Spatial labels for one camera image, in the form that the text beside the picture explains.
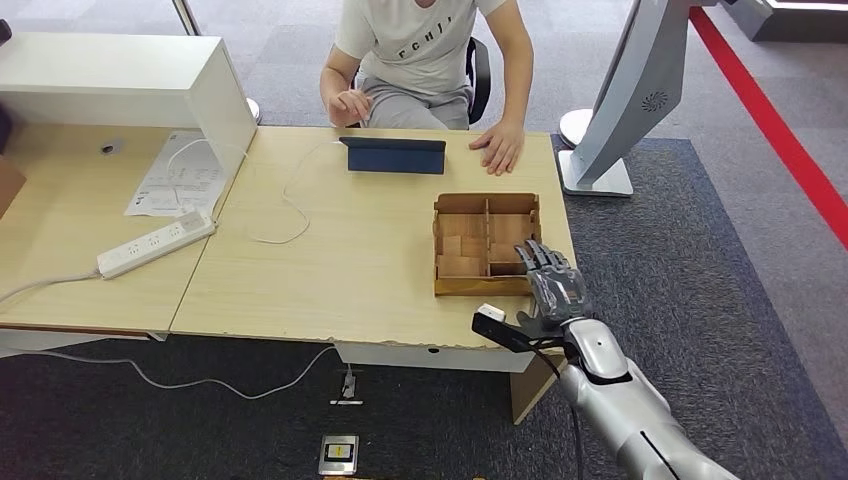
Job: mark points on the grey desk grommet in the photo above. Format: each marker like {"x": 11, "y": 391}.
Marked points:
{"x": 110, "y": 147}

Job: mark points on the person's left forearm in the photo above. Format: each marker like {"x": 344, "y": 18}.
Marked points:
{"x": 518, "y": 79}

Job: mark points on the wooden compartment box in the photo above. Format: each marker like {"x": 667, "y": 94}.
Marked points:
{"x": 477, "y": 286}

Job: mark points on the tan wooden card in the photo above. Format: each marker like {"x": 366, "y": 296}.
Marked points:
{"x": 452, "y": 246}
{"x": 460, "y": 266}

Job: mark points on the grey platform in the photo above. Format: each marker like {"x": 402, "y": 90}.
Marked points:
{"x": 795, "y": 23}

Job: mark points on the printed paper sheet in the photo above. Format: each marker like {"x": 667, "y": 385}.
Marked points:
{"x": 187, "y": 182}

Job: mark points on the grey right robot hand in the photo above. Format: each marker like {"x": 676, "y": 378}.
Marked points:
{"x": 560, "y": 291}

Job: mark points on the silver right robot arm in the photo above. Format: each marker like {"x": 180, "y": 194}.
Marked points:
{"x": 623, "y": 404}

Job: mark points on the person's left hand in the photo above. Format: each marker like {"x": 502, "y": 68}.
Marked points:
{"x": 500, "y": 146}

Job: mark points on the metal floor socket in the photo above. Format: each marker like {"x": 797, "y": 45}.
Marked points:
{"x": 346, "y": 387}

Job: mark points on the square metal floor box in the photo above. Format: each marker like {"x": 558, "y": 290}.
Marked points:
{"x": 338, "y": 454}

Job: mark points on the person's right hand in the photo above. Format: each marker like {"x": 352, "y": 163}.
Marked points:
{"x": 350, "y": 108}

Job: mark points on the tablet in blue case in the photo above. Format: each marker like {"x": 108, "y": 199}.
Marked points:
{"x": 395, "y": 160}

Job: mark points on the wide light wood desk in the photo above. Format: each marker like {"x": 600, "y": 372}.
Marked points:
{"x": 344, "y": 265}

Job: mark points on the brown board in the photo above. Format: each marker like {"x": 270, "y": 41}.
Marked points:
{"x": 9, "y": 189}

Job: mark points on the white power strip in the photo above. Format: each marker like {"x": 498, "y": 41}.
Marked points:
{"x": 156, "y": 245}

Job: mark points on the red floor tape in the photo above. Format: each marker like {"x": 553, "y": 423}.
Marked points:
{"x": 762, "y": 112}

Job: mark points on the silver kiosk stand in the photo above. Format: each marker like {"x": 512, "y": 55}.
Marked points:
{"x": 636, "y": 86}

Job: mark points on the dark grey floor mat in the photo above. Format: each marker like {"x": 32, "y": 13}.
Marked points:
{"x": 696, "y": 331}

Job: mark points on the black office chair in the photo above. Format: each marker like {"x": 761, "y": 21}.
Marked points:
{"x": 480, "y": 76}

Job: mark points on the white desk drawer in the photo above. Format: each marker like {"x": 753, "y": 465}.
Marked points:
{"x": 430, "y": 358}

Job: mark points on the person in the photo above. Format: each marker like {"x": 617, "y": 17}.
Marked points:
{"x": 417, "y": 53}

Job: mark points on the white desk shelf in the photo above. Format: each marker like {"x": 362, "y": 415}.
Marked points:
{"x": 99, "y": 66}

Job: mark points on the light wood desk with grommet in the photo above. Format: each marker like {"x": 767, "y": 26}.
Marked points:
{"x": 53, "y": 225}

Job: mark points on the person's right forearm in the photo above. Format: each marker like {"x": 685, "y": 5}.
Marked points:
{"x": 336, "y": 76}

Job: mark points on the clear plastic hand wrap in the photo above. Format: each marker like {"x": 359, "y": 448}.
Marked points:
{"x": 562, "y": 291}

